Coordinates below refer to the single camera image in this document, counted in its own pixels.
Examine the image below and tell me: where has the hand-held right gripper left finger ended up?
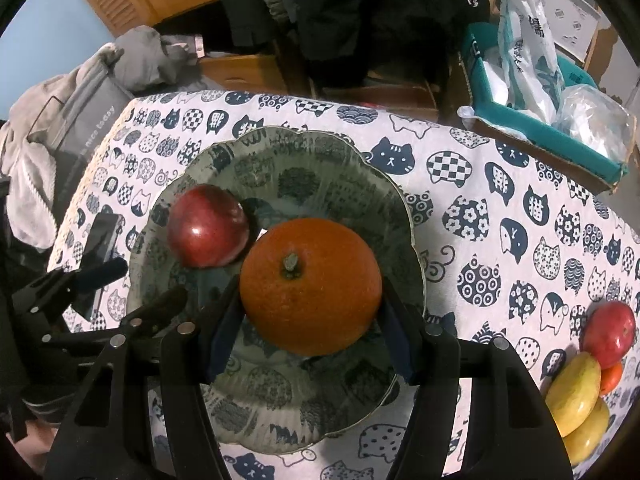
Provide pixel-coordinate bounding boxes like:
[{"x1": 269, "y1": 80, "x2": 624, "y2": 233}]
[{"x1": 44, "y1": 275, "x2": 251, "y2": 480}]

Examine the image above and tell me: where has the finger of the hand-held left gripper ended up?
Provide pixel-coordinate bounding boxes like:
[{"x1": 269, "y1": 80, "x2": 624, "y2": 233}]
[
  {"x1": 42, "y1": 286, "x2": 190, "y2": 348},
  {"x1": 12, "y1": 256, "x2": 130, "y2": 313}
]

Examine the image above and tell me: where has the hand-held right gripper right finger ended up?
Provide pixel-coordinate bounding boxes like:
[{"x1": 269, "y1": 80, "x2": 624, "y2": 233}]
[{"x1": 380, "y1": 280, "x2": 576, "y2": 480}]

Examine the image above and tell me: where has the large orange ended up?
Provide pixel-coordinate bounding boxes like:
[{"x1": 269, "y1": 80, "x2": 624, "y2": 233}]
[{"x1": 239, "y1": 218, "x2": 383, "y2": 357}]

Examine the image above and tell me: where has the dark red apple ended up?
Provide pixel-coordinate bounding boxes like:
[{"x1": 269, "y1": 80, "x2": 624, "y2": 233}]
[{"x1": 166, "y1": 184, "x2": 251, "y2": 268}]

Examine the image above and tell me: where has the patterned ceramic bowl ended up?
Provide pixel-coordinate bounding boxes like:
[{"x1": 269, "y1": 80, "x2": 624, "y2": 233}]
[{"x1": 126, "y1": 126, "x2": 427, "y2": 456}]

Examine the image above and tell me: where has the black smartphone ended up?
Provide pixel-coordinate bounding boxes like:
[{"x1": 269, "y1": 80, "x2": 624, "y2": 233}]
[{"x1": 74, "y1": 212, "x2": 127, "y2": 322}]

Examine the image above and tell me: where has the cat print tablecloth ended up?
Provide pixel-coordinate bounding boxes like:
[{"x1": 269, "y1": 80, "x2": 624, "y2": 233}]
[{"x1": 47, "y1": 90, "x2": 640, "y2": 480}]

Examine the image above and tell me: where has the white fleece cloth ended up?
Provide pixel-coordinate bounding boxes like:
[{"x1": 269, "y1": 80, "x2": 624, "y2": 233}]
[{"x1": 0, "y1": 57, "x2": 101, "y2": 251}]

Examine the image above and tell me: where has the small orange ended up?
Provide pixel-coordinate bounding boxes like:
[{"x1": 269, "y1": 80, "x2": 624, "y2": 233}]
[{"x1": 599, "y1": 360, "x2": 624, "y2": 396}]

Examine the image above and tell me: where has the grey garment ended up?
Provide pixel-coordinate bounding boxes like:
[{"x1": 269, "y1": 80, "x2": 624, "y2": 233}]
[{"x1": 107, "y1": 25, "x2": 206, "y2": 93}]

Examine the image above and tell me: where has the cardboard tray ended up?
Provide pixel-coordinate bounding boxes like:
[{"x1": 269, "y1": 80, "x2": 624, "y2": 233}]
[{"x1": 457, "y1": 55, "x2": 622, "y2": 194}]

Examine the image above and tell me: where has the wooden box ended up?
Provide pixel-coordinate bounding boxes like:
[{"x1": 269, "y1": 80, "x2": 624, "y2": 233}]
[{"x1": 197, "y1": 52, "x2": 283, "y2": 93}]

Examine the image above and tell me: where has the teal box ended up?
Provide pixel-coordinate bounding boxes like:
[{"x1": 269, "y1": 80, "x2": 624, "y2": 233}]
[{"x1": 460, "y1": 22, "x2": 628, "y2": 183}]

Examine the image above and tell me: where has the clear plastic bag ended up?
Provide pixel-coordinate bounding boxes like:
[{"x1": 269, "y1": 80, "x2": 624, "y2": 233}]
[{"x1": 552, "y1": 85, "x2": 638, "y2": 161}]

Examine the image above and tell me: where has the white printed plastic bag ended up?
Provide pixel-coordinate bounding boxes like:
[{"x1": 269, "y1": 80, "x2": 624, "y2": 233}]
[{"x1": 482, "y1": 0, "x2": 566, "y2": 126}]

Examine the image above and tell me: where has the black coat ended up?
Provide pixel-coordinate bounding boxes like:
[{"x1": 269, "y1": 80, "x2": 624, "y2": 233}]
[{"x1": 210, "y1": 0, "x2": 491, "y2": 91}]

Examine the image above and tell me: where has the white patterned storage box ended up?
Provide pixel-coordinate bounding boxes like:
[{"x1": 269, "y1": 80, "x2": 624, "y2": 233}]
[{"x1": 540, "y1": 0, "x2": 601, "y2": 56}]

